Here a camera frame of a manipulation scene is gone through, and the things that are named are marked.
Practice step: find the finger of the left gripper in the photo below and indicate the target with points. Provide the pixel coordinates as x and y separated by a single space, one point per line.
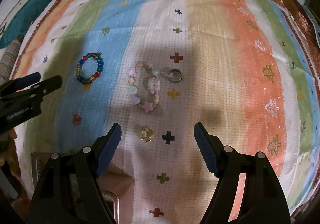
41 89
12 86

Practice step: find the striped colourful cloth mat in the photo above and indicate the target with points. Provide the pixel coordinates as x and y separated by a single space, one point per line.
248 70

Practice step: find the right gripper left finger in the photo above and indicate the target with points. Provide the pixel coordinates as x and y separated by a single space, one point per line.
88 165

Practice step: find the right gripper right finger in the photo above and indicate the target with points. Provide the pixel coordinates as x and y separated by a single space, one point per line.
263 199

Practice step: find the teal pillow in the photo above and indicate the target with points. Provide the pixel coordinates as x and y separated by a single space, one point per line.
22 20

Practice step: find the grey striped bolster pillow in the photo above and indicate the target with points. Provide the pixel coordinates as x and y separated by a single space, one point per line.
8 59

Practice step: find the person's hand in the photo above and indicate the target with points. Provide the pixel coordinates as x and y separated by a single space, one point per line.
10 156

